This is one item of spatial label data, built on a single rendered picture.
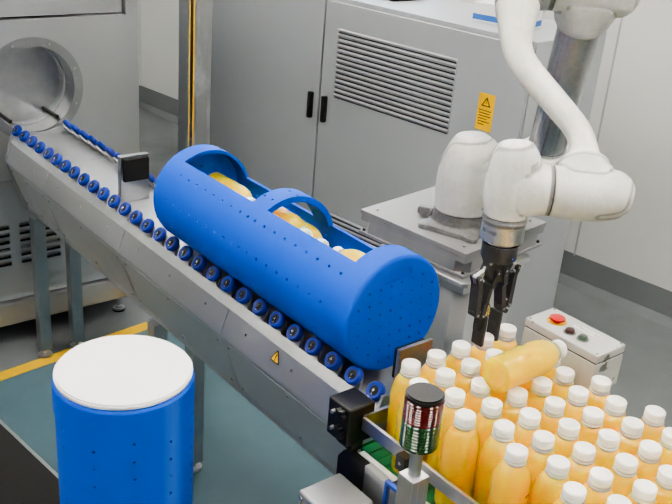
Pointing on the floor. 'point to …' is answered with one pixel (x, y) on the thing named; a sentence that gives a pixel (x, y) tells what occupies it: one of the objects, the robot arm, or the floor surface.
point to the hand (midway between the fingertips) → (486, 327)
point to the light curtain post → (199, 71)
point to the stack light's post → (411, 488)
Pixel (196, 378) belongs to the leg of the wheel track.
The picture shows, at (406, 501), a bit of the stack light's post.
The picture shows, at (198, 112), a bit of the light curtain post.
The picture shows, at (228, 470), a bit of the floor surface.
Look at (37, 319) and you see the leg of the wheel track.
